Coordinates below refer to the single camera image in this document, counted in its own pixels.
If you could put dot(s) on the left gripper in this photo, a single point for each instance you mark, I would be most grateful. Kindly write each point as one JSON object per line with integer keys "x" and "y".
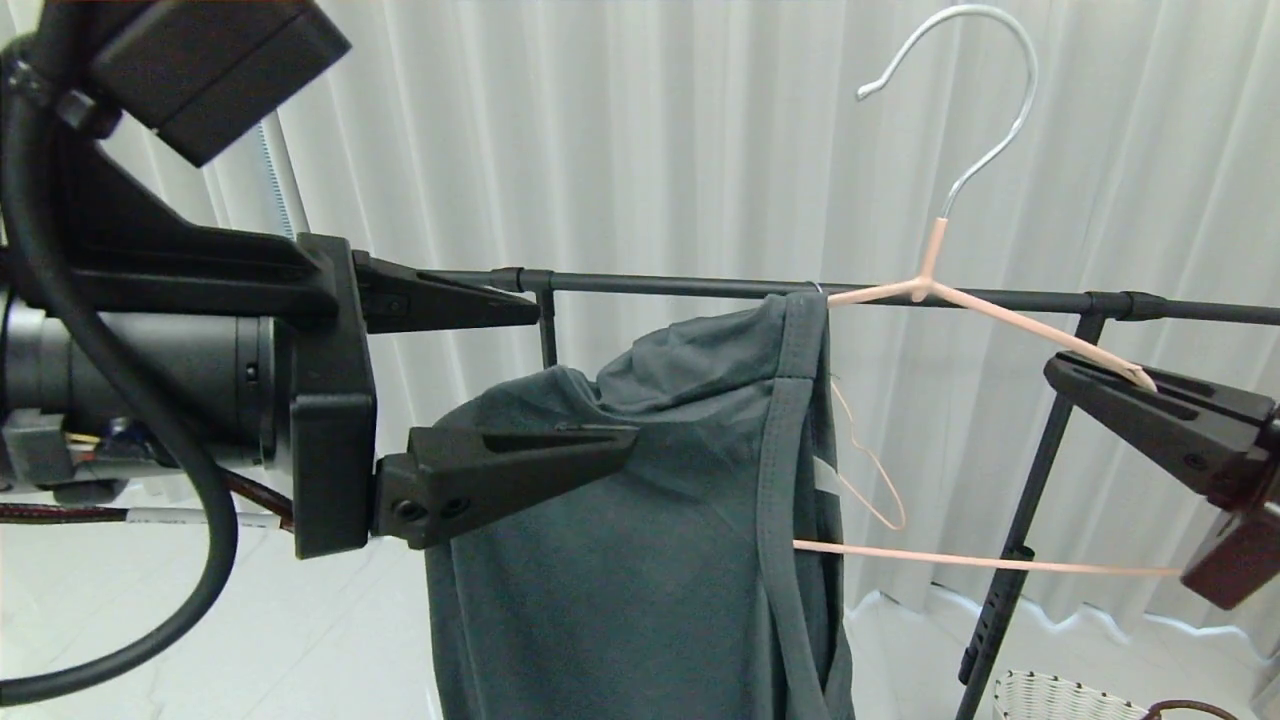
{"x": 335, "y": 450}

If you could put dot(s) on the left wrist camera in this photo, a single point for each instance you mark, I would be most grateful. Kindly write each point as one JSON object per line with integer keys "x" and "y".
{"x": 220, "y": 70}

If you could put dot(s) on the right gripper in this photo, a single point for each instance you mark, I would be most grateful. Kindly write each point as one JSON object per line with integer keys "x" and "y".
{"x": 1245, "y": 560}

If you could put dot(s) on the dark grey t-shirt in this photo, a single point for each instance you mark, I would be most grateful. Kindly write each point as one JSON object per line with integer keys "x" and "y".
{"x": 620, "y": 550}

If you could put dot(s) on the pink clothes hanger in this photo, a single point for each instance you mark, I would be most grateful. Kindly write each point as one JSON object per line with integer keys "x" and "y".
{"x": 1000, "y": 315}
{"x": 880, "y": 475}

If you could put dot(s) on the white curtain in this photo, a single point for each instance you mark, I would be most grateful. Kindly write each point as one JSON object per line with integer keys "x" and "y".
{"x": 650, "y": 150}

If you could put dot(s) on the white laundry basket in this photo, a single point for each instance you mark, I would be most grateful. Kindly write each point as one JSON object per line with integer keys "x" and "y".
{"x": 1050, "y": 700}

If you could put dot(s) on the black clothes rack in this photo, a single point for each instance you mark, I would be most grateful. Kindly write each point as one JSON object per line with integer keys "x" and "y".
{"x": 680, "y": 287}

